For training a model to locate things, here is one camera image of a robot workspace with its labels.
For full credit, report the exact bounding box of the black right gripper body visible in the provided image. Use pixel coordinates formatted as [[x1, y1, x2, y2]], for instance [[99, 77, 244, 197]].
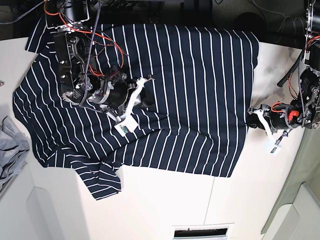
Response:
[[87, 73, 137, 117]]

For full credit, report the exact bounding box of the white left side panel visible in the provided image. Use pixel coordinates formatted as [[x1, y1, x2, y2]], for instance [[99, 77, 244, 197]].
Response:
[[0, 164, 64, 240]]

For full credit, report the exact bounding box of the green-grey side panel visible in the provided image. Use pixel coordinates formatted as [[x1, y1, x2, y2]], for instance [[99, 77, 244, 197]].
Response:
[[262, 128, 320, 240]]

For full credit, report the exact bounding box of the white slotted vent tray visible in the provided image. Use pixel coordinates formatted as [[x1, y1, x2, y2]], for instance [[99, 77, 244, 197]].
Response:
[[170, 223, 234, 240]]

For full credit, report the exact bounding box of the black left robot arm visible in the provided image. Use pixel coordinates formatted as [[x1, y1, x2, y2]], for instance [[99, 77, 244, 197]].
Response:
[[247, 0, 320, 134]]

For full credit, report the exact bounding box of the navy white-striped t-shirt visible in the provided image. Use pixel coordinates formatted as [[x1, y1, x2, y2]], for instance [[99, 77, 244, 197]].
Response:
[[12, 24, 259, 200]]

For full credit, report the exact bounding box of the grey cloth pile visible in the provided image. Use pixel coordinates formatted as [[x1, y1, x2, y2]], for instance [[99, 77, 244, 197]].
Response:
[[0, 116, 30, 188]]

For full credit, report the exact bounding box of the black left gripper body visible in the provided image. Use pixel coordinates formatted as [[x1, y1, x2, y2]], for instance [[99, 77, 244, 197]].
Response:
[[261, 103, 300, 133]]

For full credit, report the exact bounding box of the black round stool base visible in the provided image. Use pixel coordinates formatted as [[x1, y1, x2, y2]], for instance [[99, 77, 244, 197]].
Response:
[[232, 12, 268, 35]]

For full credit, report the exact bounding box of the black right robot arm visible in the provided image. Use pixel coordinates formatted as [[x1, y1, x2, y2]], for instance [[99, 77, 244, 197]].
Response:
[[43, 0, 155, 120]]

